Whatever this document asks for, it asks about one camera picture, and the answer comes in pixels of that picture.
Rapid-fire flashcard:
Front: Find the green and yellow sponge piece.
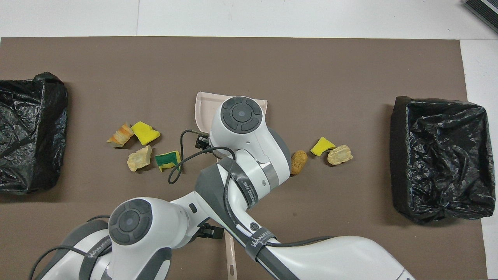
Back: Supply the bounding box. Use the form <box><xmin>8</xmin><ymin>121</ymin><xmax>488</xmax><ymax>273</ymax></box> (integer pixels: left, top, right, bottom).
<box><xmin>154</xmin><ymin>150</ymin><xmax>182</xmax><ymax>172</ymax></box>

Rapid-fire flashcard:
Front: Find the orange striped sponge scrap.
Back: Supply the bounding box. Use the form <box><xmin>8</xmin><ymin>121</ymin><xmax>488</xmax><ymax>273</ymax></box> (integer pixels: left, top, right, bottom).
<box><xmin>107</xmin><ymin>122</ymin><xmax>135</xmax><ymax>148</ymax></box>

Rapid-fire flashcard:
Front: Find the cream sponge scrap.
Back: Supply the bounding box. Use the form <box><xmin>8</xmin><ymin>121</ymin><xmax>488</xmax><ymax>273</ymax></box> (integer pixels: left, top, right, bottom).
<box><xmin>327</xmin><ymin>145</ymin><xmax>354</xmax><ymax>165</ymax></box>
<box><xmin>127</xmin><ymin>145</ymin><xmax>153</xmax><ymax>172</ymax></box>

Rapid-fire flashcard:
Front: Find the brown table mat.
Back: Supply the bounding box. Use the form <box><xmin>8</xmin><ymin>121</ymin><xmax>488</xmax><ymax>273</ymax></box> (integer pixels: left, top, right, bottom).
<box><xmin>0</xmin><ymin>36</ymin><xmax>488</xmax><ymax>280</ymax></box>

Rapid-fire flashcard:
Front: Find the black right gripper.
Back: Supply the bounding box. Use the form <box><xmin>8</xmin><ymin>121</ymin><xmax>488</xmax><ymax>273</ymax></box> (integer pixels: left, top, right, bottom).
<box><xmin>195</xmin><ymin>133</ymin><xmax>212</xmax><ymax>150</ymax></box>

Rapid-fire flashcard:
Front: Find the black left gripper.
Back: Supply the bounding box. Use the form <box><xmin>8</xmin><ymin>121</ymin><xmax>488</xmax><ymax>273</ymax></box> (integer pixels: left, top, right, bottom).
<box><xmin>193</xmin><ymin>223</ymin><xmax>225</xmax><ymax>244</ymax></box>

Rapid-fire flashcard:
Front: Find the bin lined with black bag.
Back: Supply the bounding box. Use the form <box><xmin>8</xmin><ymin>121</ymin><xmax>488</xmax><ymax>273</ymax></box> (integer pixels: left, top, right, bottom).
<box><xmin>390</xmin><ymin>96</ymin><xmax>496</xmax><ymax>224</ymax></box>
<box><xmin>0</xmin><ymin>72</ymin><xmax>69</xmax><ymax>195</ymax></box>

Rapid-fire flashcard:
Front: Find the small yellow sponge piece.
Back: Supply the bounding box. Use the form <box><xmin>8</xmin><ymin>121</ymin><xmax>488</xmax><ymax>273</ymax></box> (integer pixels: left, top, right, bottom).
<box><xmin>310</xmin><ymin>136</ymin><xmax>336</xmax><ymax>157</ymax></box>

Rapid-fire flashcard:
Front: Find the dark ribbed panel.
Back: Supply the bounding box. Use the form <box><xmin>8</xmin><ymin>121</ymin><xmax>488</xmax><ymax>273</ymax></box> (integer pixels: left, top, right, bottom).
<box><xmin>463</xmin><ymin>0</ymin><xmax>498</xmax><ymax>34</ymax></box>

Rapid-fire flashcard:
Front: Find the large yellow sponge piece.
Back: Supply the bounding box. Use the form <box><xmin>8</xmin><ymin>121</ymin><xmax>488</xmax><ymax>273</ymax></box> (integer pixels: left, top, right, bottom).
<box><xmin>130</xmin><ymin>121</ymin><xmax>161</xmax><ymax>145</ymax></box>

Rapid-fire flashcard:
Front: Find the beige brush with black bristles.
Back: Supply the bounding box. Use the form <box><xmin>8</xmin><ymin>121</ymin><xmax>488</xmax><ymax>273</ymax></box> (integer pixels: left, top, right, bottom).
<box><xmin>225</xmin><ymin>233</ymin><xmax>238</xmax><ymax>280</ymax></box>

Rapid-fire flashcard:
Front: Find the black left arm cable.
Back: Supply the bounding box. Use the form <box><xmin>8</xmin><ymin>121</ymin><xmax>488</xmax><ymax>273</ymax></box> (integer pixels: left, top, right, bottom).
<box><xmin>29</xmin><ymin>216</ymin><xmax>113</xmax><ymax>280</ymax></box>

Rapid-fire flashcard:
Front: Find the beige plastic dustpan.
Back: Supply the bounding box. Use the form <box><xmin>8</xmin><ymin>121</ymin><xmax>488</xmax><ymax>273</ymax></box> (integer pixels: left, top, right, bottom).
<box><xmin>195</xmin><ymin>91</ymin><xmax>268</xmax><ymax>161</ymax></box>

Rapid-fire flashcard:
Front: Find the brown oval sponge lump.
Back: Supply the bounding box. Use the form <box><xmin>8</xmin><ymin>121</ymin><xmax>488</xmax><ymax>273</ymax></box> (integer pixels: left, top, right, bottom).
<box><xmin>291</xmin><ymin>150</ymin><xmax>308</xmax><ymax>176</ymax></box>

